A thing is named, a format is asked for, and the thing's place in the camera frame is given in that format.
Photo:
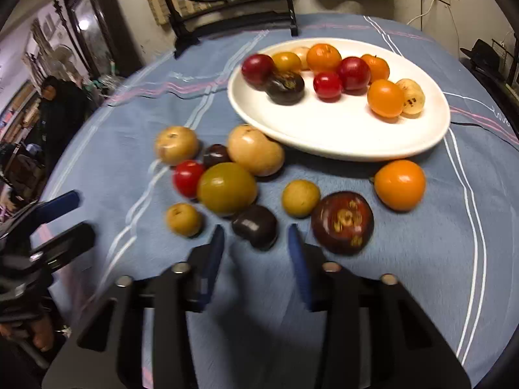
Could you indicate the yellowish orange fruit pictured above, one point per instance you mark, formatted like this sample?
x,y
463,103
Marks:
x,y
286,61

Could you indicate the dark red plum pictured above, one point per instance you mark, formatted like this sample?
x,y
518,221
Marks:
x,y
257,69

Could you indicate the orange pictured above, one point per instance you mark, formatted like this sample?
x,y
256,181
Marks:
x,y
323,57
380,69
399,184
385,98

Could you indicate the olive green fruit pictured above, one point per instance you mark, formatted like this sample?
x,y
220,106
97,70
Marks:
x,y
227,188

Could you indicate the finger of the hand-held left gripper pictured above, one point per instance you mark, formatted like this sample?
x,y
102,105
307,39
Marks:
x,y
69,241
59,206

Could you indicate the dark brown mangosteen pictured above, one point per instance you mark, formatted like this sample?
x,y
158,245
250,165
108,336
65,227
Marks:
x,y
285,87
342,223

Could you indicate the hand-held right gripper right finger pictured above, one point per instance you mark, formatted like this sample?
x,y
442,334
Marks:
x,y
301,267

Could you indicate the blue striped tablecloth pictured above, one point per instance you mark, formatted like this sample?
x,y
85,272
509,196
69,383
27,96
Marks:
x,y
405,259

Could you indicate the tan fruit with brown marks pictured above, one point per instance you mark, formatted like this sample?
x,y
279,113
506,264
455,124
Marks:
x,y
413,99
177,144

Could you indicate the large tan fruit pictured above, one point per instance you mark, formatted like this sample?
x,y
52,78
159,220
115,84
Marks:
x,y
303,54
254,150

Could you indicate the small shiny red fruit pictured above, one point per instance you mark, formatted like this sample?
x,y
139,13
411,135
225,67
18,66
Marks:
x,y
188,177
327,86

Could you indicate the black hat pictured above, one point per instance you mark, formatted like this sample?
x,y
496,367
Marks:
x,y
482,58

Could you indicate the large red plum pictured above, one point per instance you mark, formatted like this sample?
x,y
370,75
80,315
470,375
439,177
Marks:
x,y
353,73

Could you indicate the small yellow fruit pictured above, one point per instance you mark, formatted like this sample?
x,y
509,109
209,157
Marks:
x,y
184,219
301,197

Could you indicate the small dark purple fruit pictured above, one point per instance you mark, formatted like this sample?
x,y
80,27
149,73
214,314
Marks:
x,y
215,155

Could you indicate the dark carved wooden frame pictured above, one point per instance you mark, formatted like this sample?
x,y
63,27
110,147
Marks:
x,y
93,24

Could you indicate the white standing fan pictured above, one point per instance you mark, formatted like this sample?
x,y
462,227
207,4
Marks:
x,y
65,60

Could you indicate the white round plate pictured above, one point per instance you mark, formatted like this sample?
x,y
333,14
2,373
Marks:
x,y
352,129

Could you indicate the dark purple plum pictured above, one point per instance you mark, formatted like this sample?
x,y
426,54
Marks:
x,y
254,226

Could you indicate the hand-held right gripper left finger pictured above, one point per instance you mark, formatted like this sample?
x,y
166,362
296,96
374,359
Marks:
x,y
211,267

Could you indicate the person's left hand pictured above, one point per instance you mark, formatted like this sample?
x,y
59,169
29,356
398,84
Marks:
x,y
40,332

